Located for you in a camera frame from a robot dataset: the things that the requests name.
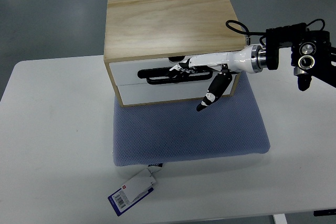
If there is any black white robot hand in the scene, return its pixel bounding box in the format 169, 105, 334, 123
166, 45, 263, 112

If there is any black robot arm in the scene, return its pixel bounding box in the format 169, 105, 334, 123
226, 19, 335, 91

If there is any blue mesh cushion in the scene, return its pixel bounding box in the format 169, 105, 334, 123
113, 74, 270, 166

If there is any white table leg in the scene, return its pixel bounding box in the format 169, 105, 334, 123
272, 214, 288, 224

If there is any white drawer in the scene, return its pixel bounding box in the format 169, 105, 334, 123
109, 49, 244, 86

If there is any black drawer handle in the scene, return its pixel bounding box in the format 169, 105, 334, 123
137, 63, 213, 85

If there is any black table bracket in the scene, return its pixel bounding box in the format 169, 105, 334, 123
313, 209, 336, 217

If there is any wooden drawer cabinet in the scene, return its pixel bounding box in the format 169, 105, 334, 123
104, 0, 246, 106

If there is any white blue product tag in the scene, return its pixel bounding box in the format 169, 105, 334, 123
108, 163, 163, 217

